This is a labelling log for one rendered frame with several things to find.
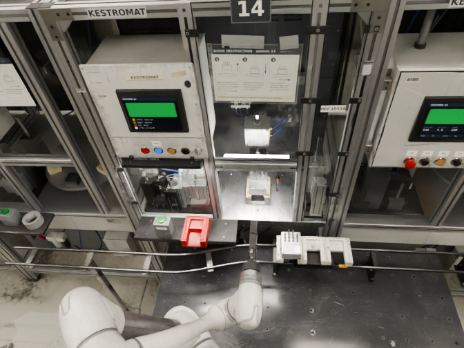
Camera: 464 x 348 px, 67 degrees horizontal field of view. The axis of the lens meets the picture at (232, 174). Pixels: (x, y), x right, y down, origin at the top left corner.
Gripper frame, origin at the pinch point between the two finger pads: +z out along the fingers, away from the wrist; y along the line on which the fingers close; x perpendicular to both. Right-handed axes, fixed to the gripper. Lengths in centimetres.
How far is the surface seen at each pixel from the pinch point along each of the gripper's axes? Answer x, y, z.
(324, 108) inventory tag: -27, 51, 21
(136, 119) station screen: 46, 48, 18
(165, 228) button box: 45.0, -12.0, 7.8
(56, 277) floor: 158, -112, 24
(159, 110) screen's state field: 36, 52, 18
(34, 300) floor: 166, -112, 6
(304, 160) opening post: -21.3, 22.5, 22.7
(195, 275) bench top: 33, -44, -1
